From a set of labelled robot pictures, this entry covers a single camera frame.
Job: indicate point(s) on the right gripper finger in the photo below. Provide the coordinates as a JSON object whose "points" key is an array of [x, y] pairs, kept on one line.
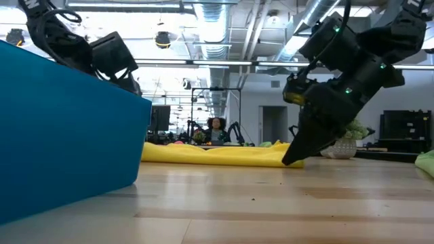
{"points": [[305, 142]]}

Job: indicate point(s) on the teal plastic tray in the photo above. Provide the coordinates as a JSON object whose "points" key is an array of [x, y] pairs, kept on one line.
{"points": [[68, 135]]}

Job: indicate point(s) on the yellow microfiber towel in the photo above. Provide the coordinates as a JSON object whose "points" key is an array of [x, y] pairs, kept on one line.
{"points": [[220, 156]]}

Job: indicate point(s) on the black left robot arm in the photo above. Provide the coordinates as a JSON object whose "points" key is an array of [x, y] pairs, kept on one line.
{"points": [[51, 37]]}

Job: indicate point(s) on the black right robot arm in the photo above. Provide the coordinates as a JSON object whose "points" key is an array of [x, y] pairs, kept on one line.
{"points": [[403, 30]]}

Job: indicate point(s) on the black background robot arm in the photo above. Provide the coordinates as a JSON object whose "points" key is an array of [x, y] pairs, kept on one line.
{"points": [[236, 130], [191, 130]]}

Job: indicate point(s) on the grey door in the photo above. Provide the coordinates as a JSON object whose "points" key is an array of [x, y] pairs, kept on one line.
{"points": [[274, 125]]}

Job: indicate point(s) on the artificial green plant in pot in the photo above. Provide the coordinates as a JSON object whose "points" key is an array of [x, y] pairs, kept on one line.
{"points": [[344, 149]]}

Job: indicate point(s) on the black background monitor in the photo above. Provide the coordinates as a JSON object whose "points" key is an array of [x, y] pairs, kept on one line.
{"points": [[160, 118]]}

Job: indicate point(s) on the black shelving unit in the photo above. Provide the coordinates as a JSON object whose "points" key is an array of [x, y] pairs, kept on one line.
{"points": [[405, 130]]}

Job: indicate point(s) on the background flower bouquet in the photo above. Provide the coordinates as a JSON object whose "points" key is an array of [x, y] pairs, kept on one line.
{"points": [[199, 136]]}

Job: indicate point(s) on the person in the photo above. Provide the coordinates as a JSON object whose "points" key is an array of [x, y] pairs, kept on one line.
{"points": [[216, 127]]}

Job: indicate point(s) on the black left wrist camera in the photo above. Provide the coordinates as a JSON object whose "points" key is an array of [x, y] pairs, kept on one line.
{"points": [[113, 54]]}

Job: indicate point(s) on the black aluminium table frame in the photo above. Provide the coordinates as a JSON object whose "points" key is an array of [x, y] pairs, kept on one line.
{"points": [[386, 156]]}

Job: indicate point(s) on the black background rig frame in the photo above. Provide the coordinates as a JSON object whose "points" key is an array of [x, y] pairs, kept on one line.
{"points": [[217, 89]]}

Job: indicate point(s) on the overhead frame bar with lights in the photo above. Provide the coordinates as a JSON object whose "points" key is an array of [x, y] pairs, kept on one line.
{"points": [[220, 62]]}

